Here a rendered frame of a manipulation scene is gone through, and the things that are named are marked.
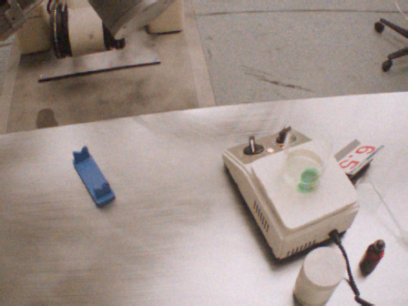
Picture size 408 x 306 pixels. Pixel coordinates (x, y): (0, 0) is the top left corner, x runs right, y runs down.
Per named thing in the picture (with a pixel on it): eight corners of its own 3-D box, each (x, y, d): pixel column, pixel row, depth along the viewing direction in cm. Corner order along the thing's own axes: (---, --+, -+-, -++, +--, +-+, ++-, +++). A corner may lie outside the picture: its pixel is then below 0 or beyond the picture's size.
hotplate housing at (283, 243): (219, 161, 81) (221, 127, 75) (292, 137, 84) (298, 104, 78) (282, 277, 68) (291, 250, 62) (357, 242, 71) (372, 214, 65)
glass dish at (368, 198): (361, 177, 79) (364, 168, 77) (387, 192, 77) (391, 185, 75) (347, 199, 76) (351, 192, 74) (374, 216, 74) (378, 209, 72)
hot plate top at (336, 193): (248, 166, 70) (248, 161, 70) (320, 140, 73) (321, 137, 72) (287, 234, 63) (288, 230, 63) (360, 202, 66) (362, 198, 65)
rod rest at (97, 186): (72, 163, 80) (68, 149, 78) (89, 154, 82) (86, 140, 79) (97, 208, 75) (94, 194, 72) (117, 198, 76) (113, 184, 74)
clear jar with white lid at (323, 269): (339, 280, 67) (353, 255, 61) (322, 314, 64) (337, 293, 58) (302, 266, 69) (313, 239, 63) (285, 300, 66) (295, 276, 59)
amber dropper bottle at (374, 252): (377, 272, 68) (392, 250, 62) (359, 272, 68) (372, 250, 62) (376, 255, 69) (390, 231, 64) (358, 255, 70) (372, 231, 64)
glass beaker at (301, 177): (312, 157, 71) (322, 117, 64) (329, 193, 67) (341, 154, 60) (267, 168, 69) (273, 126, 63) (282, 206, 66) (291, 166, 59)
